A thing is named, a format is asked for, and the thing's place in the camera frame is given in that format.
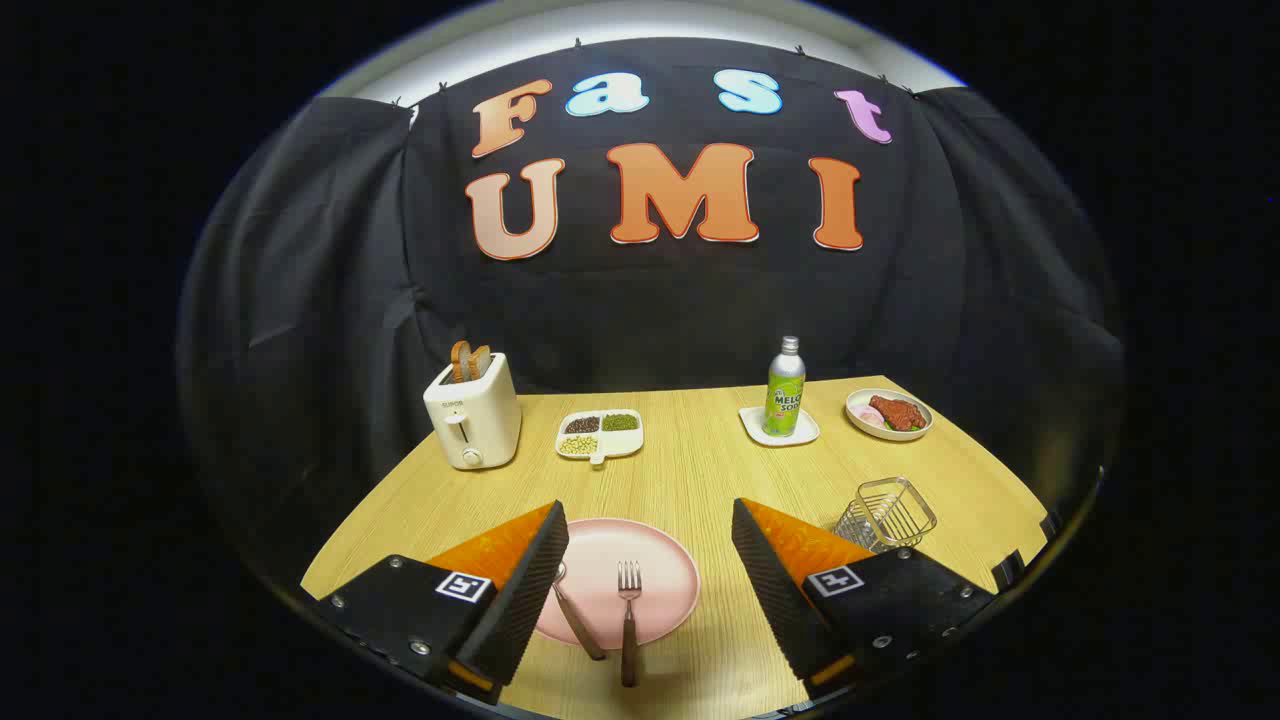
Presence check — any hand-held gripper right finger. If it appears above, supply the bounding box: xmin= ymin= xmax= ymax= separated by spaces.
xmin=730 ymin=497 xmax=996 ymax=691

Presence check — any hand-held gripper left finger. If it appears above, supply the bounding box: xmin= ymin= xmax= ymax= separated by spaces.
xmin=315 ymin=500 xmax=571 ymax=706

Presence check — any spoon with wooden handle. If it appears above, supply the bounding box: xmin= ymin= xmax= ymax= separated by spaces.
xmin=552 ymin=562 xmax=607 ymax=661

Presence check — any fork with wooden handle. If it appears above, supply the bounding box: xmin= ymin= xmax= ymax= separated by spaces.
xmin=617 ymin=560 xmax=643 ymax=688

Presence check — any pink round plate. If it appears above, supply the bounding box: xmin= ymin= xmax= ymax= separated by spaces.
xmin=533 ymin=517 xmax=701 ymax=650

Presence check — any white square coaster tray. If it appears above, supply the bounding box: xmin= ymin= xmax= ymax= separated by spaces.
xmin=739 ymin=405 xmax=821 ymax=448

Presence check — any white toaster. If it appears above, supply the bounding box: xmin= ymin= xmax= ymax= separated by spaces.
xmin=423 ymin=352 xmax=523 ymax=471

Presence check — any white divided snack dish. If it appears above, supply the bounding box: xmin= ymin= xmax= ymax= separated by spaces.
xmin=555 ymin=409 xmax=645 ymax=467

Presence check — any green soda bottle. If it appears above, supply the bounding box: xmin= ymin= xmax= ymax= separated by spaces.
xmin=765 ymin=336 xmax=807 ymax=438

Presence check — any white oval plate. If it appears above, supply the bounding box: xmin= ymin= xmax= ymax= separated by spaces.
xmin=845 ymin=388 xmax=935 ymax=442

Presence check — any red-brown meat piece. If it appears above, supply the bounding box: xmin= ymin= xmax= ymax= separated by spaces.
xmin=868 ymin=395 xmax=927 ymax=433

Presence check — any black backdrop cloth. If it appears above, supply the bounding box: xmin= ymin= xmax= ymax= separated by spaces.
xmin=178 ymin=38 xmax=1126 ymax=601

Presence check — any metal wire basket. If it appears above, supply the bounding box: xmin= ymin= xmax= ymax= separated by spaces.
xmin=833 ymin=477 xmax=938 ymax=554

